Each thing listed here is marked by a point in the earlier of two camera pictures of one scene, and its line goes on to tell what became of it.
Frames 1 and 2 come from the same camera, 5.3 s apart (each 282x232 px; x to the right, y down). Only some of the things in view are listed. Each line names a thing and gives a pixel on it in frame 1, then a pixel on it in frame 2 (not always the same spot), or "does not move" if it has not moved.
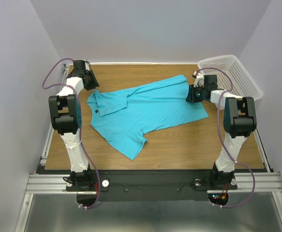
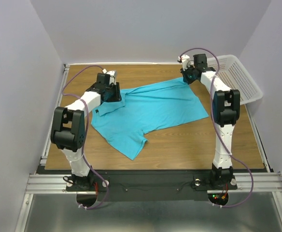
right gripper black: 191,94 to 187,78
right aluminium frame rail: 261,151 does not move
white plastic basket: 231,76 does not move
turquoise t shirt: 121,116 does not move
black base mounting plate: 152,184 does not move
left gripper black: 92,79 to 115,92
